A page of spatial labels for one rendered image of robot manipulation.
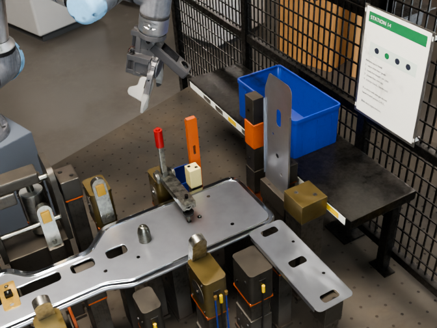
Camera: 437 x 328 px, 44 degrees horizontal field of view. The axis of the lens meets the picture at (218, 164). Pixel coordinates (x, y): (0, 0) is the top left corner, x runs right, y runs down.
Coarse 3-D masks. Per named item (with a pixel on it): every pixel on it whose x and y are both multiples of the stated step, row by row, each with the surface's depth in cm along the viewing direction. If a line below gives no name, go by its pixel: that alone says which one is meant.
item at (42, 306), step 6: (36, 300) 112; (42, 300) 112; (48, 300) 112; (36, 306) 111; (42, 306) 112; (48, 306) 113; (36, 312) 112; (42, 312) 113; (48, 312) 114; (54, 312) 115; (42, 318) 115
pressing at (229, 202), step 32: (192, 192) 152; (224, 192) 151; (128, 224) 143; (160, 224) 143; (192, 224) 142; (224, 224) 141; (256, 224) 141; (96, 256) 135; (128, 256) 134; (160, 256) 133; (64, 288) 127; (96, 288) 127; (0, 320) 121; (32, 320) 121
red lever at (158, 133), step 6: (156, 132) 140; (162, 132) 141; (156, 138) 141; (162, 138) 141; (156, 144) 142; (162, 144) 142; (162, 150) 144; (162, 156) 145; (162, 162) 146; (162, 168) 147; (162, 174) 148
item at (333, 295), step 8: (320, 296) 122; (328, 296) 122; (336, 296) 122; (336, 304) 121; (312, 312) 126; (320, 312) 122; (328, 312) 120; (336, 312) 122; (320, 320) 124; (328, 320) 122; (336, 320) 124
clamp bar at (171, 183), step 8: (168, 168) 150; (160, 176) 147; (168, 176) 147; (168, 184) 144; (176, 184) 144; (168, 192) 144; (176, 192) 141; (184, 192) 141; (176, 200) 141; (184, 200) 138; (192, 200) 138; (184, 208) 138
